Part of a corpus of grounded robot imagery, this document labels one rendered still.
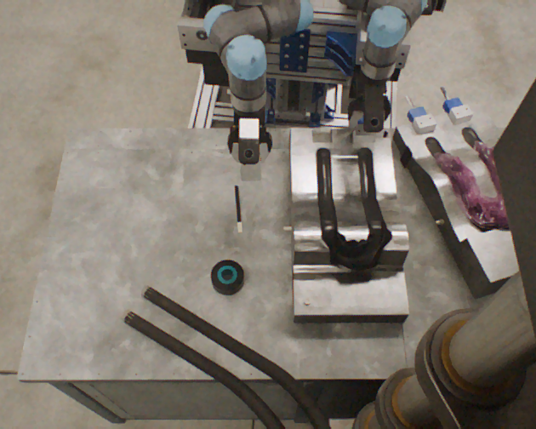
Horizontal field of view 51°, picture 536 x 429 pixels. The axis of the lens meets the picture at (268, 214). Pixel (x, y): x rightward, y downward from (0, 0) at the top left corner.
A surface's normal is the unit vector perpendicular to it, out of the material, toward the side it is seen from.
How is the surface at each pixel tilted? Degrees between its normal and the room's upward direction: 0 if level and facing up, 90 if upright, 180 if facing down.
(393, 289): 0
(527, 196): 90
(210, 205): 0
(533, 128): 90
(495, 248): 0
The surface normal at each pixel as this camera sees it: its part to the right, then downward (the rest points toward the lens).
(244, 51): 0.00, -0.47
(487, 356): -0.76, 0.58
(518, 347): -0.54, 0.74
